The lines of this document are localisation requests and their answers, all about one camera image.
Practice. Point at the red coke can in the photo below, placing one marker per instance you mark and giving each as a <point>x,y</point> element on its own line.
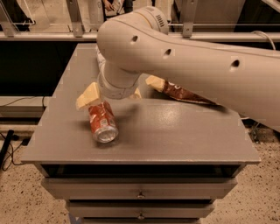
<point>102,123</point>

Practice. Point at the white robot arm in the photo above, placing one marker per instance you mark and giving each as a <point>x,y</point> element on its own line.
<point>244,79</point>

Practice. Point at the drawer with knob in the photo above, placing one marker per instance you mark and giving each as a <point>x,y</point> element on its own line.
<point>139,189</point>
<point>141,209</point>

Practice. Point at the seated person in background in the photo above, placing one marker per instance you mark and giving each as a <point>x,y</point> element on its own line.
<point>117,6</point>

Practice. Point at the grey drawer cabinet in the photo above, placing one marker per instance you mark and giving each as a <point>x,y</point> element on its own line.
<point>158,139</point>

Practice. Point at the metal railing with glass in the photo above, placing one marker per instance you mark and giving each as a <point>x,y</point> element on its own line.
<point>207,20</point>

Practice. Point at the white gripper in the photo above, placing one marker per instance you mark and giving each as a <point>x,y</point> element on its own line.
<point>116,92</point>

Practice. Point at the clear plastic water bottle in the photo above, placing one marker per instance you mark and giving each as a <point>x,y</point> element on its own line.
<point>100,59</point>

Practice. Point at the top drawer with knob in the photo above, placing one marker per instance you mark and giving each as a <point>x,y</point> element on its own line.
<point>139,189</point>

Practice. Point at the brown chip bag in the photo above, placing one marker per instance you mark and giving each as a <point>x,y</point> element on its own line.
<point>174,91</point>

